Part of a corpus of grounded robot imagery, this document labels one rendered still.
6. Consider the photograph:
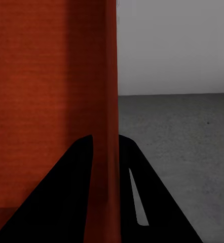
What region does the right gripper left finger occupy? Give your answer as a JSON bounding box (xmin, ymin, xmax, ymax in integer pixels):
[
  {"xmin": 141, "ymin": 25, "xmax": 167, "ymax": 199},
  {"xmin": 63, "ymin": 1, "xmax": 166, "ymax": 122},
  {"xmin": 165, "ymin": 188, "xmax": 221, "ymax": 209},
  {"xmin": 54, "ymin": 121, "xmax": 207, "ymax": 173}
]
[{"xmin": 0, "ymin": 135, "xmax": 93, "ymax": 243}]

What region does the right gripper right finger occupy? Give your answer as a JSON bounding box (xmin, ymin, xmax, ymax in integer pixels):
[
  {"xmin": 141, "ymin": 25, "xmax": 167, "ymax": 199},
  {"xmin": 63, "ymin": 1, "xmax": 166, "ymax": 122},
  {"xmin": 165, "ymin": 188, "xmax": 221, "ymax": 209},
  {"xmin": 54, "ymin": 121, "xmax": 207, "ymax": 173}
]
[{"xmin": 119, "ymin": 135, "xmax": 203, "ymax": 243}]

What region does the storage box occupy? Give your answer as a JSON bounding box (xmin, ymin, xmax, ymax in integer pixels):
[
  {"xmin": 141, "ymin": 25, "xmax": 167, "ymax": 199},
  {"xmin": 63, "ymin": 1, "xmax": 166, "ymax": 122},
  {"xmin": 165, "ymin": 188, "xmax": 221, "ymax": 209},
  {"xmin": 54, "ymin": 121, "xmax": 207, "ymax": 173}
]
[{"xmin": 0, "ymin": 0, "xmax": 121, "ymax": 243}]

